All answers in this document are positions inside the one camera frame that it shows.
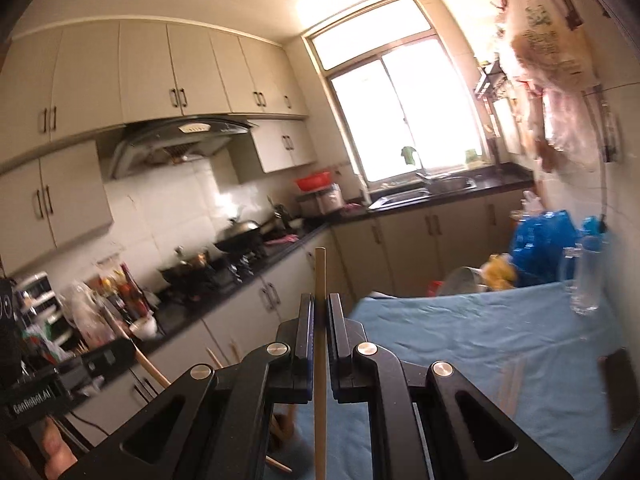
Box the white lower kitchen cabinets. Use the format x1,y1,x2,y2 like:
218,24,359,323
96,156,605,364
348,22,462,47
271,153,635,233
70,192,526,441

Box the metal wall rack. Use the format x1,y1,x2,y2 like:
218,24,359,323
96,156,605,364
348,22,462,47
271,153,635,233
472,57,516,103

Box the steel kitchen sink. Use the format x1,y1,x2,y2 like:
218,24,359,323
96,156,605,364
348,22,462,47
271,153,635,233
369,176,478,211

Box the gas stove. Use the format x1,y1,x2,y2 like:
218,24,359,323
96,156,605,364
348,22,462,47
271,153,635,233
165,250,268,296

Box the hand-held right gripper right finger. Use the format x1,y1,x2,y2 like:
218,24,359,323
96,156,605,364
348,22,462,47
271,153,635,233
327,292,576,480

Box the white bowl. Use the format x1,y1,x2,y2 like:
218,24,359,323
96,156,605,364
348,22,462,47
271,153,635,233
129,317,158,341

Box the white kitchen cabinets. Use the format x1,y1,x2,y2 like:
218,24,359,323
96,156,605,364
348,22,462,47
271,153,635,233
0,20,317,261
70,192,526,441

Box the blue table cloth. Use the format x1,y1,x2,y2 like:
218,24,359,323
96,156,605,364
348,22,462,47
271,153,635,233
295,280,631,480

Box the wall power socket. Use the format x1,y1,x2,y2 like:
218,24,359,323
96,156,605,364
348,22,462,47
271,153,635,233
600,102,623,165

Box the clear glass pitcher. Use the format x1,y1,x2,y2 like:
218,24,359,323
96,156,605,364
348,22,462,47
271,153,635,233
562,232,608,316

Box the small dark cooking pot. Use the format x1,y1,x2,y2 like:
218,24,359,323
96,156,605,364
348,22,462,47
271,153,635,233
160,247,211,286

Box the yellow bag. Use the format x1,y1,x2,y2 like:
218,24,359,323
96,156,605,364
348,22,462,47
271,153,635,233
482,255,516,291

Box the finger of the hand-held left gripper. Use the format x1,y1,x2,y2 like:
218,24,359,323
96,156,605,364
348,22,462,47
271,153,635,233
82,339,137,386

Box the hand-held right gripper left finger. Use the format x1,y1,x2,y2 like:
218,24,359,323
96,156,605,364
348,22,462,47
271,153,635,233
60,292,316,480

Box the white upper kitchen cabinets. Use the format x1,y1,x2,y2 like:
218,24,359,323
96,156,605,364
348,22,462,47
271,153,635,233
0,20,317,261

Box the hanging plastic bags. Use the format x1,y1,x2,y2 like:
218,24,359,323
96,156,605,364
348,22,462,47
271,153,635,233
507,0,601,171

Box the range hood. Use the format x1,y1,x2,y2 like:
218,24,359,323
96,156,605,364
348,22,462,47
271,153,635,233
107,117,258,181

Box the small storage shelf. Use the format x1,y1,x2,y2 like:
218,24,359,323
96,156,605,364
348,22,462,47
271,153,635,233
12,272,71,361

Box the group of condiment bottles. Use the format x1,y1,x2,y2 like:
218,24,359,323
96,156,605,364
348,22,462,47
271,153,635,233
97,262,151,321

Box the clear plastic bag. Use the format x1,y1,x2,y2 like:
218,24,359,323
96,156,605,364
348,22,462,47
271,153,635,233
65,282,118,348

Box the metal bowl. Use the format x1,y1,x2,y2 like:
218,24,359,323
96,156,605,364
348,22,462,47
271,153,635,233
442,266,486,296

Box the red plastic basin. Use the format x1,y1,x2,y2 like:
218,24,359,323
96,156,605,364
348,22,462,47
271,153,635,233
293,171,333,192

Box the blue plastic bag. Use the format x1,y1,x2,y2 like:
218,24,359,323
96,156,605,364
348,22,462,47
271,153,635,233
510,210,608,286

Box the black wok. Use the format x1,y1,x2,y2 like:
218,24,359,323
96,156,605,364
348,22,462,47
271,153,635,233
214,216,281,256

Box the black wall cable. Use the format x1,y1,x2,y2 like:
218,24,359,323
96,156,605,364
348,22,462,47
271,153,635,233
597,160,613,241

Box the kitchen window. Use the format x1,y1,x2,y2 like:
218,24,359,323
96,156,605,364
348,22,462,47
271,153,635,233
302,0,493,183

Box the black kitchen countertop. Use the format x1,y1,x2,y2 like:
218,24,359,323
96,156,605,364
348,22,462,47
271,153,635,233
145,170,533,341

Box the person's left hand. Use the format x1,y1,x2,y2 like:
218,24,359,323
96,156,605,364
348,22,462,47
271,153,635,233
7,415,78,480

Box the light bamboo chopstick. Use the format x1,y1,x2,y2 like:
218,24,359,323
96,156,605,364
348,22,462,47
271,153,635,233
507,359,527,401
315,247,329,480
502,360,523,406

